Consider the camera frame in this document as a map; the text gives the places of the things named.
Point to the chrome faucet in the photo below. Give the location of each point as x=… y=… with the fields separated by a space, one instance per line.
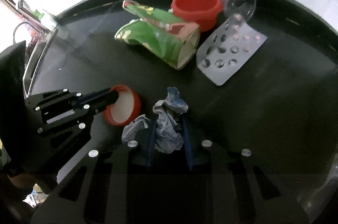
x=25 y=31

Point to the person's left hand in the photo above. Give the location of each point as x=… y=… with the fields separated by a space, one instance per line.
x=23 y=181

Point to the green pump soap bottle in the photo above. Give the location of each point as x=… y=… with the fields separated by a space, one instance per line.
x=46 y=20

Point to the red silicone cup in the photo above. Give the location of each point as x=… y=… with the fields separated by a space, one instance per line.
x=203 y=12

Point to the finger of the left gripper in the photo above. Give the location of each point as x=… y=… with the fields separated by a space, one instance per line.
x=96 y=102

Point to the red jar lid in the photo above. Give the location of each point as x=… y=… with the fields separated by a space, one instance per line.
x=125 y=109

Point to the blue white paper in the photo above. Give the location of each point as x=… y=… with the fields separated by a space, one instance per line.
x=167 y=136

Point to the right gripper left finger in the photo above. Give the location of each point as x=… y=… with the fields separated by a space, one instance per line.
x=95 y=191

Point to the pill blister pack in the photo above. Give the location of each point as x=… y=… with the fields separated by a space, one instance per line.
x=227 y=49

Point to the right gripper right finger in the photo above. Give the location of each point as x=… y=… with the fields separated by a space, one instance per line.
x=227 y=180

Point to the steel sink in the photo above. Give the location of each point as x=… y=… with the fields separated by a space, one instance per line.
x=34 y=62

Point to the green patrick paper carton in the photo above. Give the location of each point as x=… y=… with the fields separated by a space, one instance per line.
x=170 y=38

